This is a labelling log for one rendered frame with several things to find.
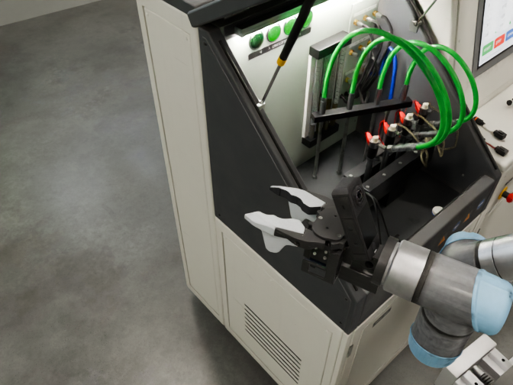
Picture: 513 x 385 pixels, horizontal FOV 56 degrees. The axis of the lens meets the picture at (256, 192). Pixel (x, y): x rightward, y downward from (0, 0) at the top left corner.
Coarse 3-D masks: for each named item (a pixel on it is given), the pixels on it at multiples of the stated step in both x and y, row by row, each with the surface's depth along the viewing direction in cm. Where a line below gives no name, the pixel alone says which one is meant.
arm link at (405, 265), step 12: (396, 252) 64; (408, 252) 64; (420, 252) 64; (396, 264) 64; (408, 264) 63; (420, 264) 63; (384, 276) 65; (396, 276) 64; (408, 276) 63; (384, 288) 66; (396, 288) 64; (408, 288) 63; (408, 300) 65
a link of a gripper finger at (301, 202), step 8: (280, 192) 75; (288, 192) 74; (296, 192) 74; (304, 192) 74; (288, 200) 75; (296, 200) 74; (304, 200) 73; (312, 200) 73; (320, 200) 73; (296, 208) 76; (304, 208) 73; (312, 208) 72; (320, 208) 72; (296, 216) 77; (304, 216) 76; (312, 216) 74
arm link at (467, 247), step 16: (448, 240) 81; (464, 240) 78; (480, 240) 78; (496, 240) 72; (512, 240) 70; (448, 256) 77; (464, 256) 75; (480, 256) 73; (496, 256) 71; (512, 256) 69; (496, 272) 71; (512, 272) 69
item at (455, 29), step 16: (416, 0) 146; (432, 0) 142; (448, 0) 138; (464, 0) 140; (432, 16) 144; (448, 16) 140; (464, 16) 143; (432, 32) 147; (448, 32) 143; (464, 32) 147; (464, 48) 150; (496, 64) 168; (512, 64) 176; (464, 80) 157; (480, 80) 164; (496, 80) 172; (512, 80) 182; (480, 96) 168; (512, 176) 164; (496, 192) 160; (496, 208) 175; (512, 208) 199; (480, 224) 170; (496, 224) 194; (512, 224) 224
